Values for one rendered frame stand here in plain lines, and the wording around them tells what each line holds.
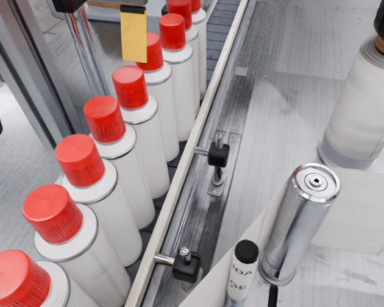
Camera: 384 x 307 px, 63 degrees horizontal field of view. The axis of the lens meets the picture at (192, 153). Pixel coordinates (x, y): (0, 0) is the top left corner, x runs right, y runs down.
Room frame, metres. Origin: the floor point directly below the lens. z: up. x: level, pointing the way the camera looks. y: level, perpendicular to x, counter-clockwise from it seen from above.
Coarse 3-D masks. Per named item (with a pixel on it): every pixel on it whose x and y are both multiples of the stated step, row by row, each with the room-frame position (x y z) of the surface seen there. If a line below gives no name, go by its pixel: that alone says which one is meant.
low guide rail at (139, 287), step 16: (240, 16) 0.73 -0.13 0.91; (224, 48) 0.59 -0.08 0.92; (224, 64) 0.55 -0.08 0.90; (208, 96) 0.43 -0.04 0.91; (192, 144) 0.32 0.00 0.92; (176, 176) 0.26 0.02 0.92; (176, 192) 0.24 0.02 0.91; (160, 224) 0.19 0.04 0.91; (160, 240) 0.17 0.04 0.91; (144, 256) 0.15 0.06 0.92; (144, 272) 0.13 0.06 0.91; (144, 288) 0.12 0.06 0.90; (128, 304) 0.10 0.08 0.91
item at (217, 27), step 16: (224, 0) 0.89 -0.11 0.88; (240, 0) 0.88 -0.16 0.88; (224, 16) 0.79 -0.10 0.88; (208, 32) 0.72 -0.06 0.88; (224, 32) 0.71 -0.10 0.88; (208, 48) 0.65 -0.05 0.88; (208, 64) 0.58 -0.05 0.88; (208, 80) 0.53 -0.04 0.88; (208, 112) 0.43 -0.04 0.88; (176, 160) 0.32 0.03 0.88; (192, 160) 0.34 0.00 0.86; (160, 208) 0.23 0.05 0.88; (144, 240) 0.19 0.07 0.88; (128, 272) 0.14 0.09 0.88
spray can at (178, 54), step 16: (176, 16) 0.39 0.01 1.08; (160, 32) 0.37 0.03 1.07; (176, 32) 0.37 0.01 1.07; (176, 48) 0.37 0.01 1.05; (192, 48) 0.39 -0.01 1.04; (176, 64) 0.36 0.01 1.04; (192, 64) 0.37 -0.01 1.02; (176, 80) 0.36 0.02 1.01; (192, 80) 0.37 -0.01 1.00; (176, 96) 0.36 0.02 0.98; (192, 96) 0.37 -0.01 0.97; (176, 112) 0.36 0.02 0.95; (192, 112) 0.37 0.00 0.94; (192, 128) 0.37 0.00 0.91
